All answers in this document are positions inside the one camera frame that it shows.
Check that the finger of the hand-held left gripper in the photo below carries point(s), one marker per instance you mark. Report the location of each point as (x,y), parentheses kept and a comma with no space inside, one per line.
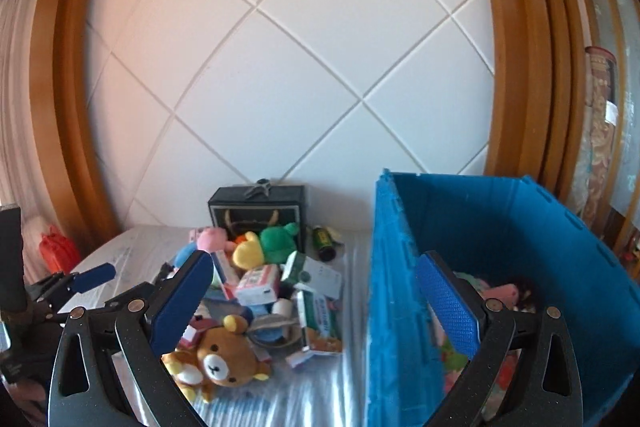
(92,278)
(127,293)

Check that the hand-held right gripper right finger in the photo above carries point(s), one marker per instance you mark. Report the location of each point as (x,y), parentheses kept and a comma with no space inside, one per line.
(447,297)

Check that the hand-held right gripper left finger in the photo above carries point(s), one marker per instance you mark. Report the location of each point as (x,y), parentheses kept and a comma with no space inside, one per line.
(180,302)

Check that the teal pink pig plush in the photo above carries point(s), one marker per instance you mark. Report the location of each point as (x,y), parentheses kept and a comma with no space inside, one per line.
(500,294)

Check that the blue plastic crate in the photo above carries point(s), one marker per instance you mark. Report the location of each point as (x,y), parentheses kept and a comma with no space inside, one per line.
(500,217)

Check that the red bag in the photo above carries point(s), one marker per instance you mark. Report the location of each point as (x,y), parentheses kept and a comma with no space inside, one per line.
(60,254)

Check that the blue plush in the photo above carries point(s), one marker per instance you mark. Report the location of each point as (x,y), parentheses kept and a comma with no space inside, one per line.
(184,254)

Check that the brown bear plush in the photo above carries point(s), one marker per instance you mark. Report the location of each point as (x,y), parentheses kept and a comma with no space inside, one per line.
(220,352)

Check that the small pink pig plush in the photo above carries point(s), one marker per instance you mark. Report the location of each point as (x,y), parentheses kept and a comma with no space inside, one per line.
(210,238)

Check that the pink white medicine box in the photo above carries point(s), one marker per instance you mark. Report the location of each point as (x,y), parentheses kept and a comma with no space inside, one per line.
(255,282)

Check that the tape roll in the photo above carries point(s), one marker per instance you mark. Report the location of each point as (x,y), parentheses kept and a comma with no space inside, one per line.
(272,318)

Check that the white small bottle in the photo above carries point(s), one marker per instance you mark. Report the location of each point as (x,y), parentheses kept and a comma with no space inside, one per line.
(284,308)

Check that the green frog plush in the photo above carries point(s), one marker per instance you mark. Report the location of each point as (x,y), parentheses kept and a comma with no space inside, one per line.
(277,242)

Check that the black gift box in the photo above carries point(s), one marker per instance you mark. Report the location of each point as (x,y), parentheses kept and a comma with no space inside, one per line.
(260,207)

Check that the green orange medicine box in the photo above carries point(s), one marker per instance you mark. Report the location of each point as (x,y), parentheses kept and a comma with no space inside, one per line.
(320,322)

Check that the dark green small bottle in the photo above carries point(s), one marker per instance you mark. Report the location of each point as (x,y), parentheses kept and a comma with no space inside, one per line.
(325,247)

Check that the green white medicine box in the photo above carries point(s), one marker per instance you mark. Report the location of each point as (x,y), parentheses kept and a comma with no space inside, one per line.
(315,277)

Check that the striped grey bedsheet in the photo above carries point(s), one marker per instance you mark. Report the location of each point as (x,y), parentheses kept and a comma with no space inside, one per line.
(320,387)

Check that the white curtain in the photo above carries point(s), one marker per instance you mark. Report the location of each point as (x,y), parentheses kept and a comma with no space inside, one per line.
(20,107)

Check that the patterned rolled mat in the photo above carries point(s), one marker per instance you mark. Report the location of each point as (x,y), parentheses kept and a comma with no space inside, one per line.
(600,132)

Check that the wooden headboard post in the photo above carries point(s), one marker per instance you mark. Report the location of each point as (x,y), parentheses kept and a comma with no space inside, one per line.
(525,57)
(65,82)

